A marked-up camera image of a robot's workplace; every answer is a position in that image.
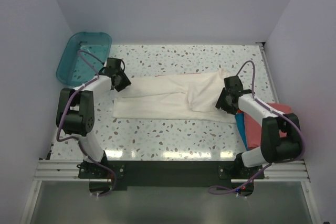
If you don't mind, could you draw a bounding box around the white t shirt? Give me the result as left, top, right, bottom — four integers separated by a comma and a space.
112, 68, 236, 123

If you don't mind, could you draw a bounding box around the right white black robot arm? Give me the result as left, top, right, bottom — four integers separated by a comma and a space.
215, 76, 305, 178

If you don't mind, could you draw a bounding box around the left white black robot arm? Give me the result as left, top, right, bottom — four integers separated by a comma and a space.
56, 58, 131, 182

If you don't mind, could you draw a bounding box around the blue folded t shirt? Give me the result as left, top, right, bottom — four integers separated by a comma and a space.
235, 113, 248, 150

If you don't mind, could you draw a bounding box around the teal plastic bin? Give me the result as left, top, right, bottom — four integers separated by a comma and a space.
56, 31, 112, 87

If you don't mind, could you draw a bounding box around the pink folded t shirt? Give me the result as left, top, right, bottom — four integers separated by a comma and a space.
243, 103, 292, 150

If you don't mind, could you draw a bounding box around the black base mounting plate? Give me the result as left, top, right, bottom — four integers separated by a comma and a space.
77, 158, 265, 195

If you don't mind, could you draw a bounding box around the aluminium extrusion rail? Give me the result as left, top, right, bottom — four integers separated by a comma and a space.
34, 160, 310, 182

